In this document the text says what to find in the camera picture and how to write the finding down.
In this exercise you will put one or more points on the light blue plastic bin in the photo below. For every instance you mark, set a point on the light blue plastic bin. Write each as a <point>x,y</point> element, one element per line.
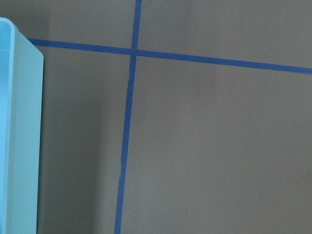
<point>21,84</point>

